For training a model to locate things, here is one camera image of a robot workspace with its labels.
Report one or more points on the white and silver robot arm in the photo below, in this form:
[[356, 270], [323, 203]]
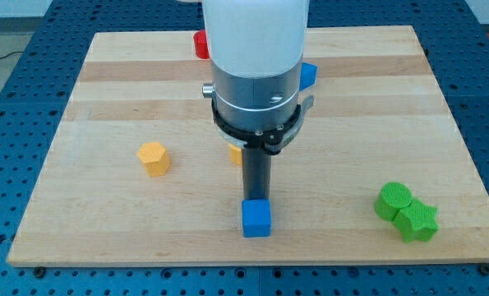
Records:
[[256, 49]]

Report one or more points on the wooden board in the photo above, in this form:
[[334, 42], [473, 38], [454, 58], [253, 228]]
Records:
[[379, 116]]

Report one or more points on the black clamp ring mount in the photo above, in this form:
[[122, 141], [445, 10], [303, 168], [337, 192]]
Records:
[[271, 141]]

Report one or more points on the yellow hexagon block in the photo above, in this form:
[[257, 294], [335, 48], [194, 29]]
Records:
[[154, 158]]

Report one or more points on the blue cube block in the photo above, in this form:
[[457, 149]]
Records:
[[256, 218]]

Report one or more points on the yellow heart block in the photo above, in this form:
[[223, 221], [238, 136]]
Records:
[[235, 154]]

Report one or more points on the blue triangle block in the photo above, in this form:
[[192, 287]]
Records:
[[308, 75]]

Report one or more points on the red cylinder block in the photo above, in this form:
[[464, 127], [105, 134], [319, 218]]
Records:
[[201, 44]]

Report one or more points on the green star block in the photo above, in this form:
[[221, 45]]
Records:
[[416, 222]]

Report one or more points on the green cylinder block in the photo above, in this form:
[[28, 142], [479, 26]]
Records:
[[391, 199]]

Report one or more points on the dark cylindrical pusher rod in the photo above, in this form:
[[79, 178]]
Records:
[[256, 168]]

